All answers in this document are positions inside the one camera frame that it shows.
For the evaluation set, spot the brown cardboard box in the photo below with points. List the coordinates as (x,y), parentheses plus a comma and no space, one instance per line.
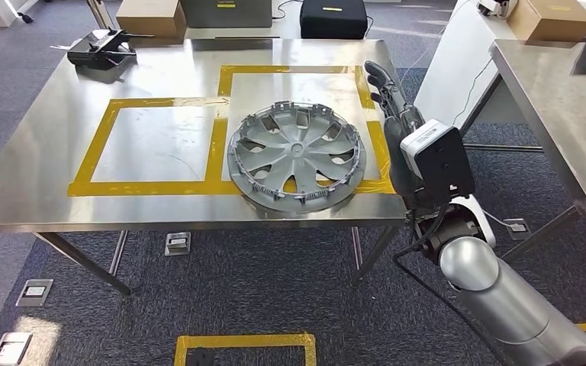
(551,22)
(151,17)

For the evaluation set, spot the metal tripod pole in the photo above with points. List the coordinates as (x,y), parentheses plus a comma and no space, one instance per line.
(100,12)

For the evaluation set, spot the grey wheel hubcap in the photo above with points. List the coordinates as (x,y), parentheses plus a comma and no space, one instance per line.
(293,151)

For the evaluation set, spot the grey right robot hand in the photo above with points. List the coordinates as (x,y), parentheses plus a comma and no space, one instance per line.
(399,151)

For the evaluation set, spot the white rolling stand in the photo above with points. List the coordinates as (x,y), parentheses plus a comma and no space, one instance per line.
(0,10)

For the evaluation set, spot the black case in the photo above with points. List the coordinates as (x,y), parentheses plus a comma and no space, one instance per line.
(333,22)

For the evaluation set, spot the black remote controller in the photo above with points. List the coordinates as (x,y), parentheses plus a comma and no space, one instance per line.
(98,50)

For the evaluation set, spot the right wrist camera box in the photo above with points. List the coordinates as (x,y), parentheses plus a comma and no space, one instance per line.
(439,161)

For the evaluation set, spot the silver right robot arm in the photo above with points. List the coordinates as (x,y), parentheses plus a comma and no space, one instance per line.
(500,303)

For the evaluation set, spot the silver floor socket plate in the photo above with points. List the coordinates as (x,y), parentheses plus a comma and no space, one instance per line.
(11,348)
(34,293)
(517,229)
(178,244)

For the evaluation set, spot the white headset device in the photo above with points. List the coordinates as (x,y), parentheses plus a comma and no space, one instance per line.
(495,7)

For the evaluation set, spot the white board panel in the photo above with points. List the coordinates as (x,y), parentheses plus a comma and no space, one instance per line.
(454,60)

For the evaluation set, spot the steel workbench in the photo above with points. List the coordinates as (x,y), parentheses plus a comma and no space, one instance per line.
(35,151)
(540,101)

